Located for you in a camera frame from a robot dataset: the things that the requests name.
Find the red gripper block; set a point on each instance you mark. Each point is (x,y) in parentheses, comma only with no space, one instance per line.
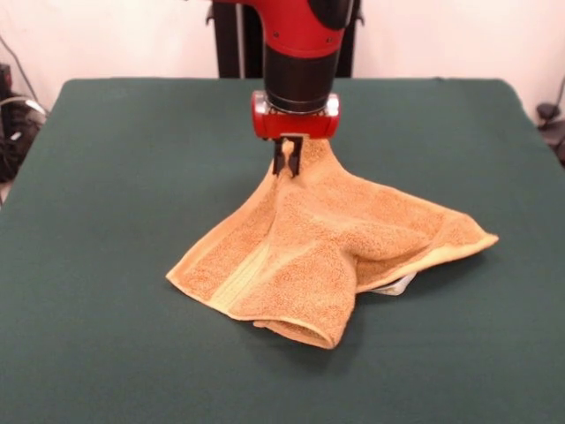
(296,126)

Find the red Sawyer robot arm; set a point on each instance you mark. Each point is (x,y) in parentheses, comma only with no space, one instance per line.
(300,44)

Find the dark green table cloth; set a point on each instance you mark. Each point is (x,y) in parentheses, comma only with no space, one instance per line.
(88,265)

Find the black stand base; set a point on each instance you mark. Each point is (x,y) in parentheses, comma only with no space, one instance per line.
(552,128)

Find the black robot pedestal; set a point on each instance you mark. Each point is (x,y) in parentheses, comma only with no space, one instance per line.
(234,48)

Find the tan terry towel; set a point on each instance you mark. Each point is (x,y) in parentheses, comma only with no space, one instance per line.
(318,247)

